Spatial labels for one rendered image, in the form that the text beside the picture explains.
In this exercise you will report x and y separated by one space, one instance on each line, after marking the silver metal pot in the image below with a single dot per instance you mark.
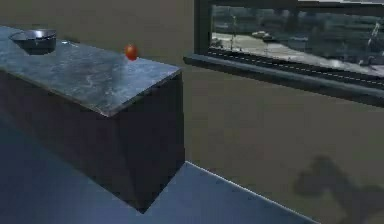
35 40

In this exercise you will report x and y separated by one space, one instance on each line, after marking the dark-framed window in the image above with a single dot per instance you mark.
293 46

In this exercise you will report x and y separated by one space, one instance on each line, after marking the dark marble-top counter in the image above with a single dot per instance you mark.
100 110

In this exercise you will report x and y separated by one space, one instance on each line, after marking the red tomato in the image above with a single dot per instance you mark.
131 52

